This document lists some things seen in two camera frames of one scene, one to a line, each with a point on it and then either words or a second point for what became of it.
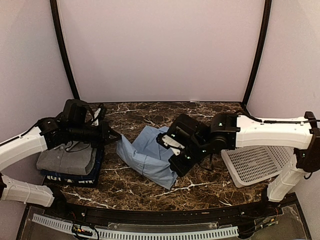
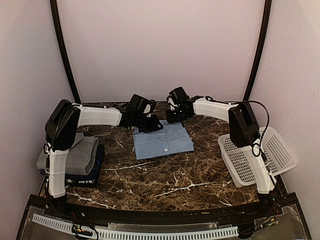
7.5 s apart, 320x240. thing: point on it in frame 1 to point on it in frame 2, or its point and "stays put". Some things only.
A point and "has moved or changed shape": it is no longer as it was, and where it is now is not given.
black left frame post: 54,7 stays put
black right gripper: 181,169 to 171,119
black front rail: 163,216 stays put
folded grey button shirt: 70,157 stays put
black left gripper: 105,130 to 154,127
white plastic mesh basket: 246,165 stays put
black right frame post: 266,19 stays put
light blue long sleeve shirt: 147,157 has moved or changed shape
